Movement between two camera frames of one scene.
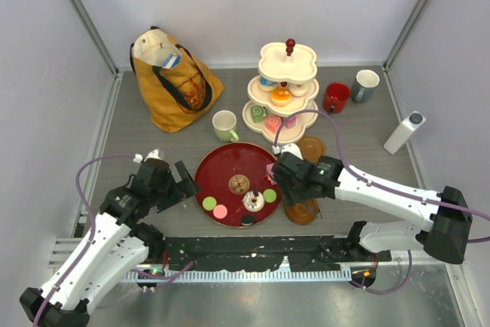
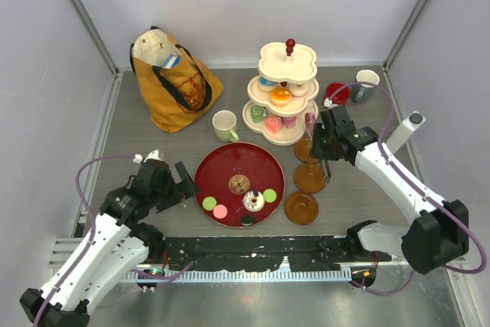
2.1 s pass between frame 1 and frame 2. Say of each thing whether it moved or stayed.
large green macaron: stayed
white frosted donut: stayed
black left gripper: stayed
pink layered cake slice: moved
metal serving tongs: moved
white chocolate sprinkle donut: stayed
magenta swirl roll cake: stayed
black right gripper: moved
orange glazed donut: stayed
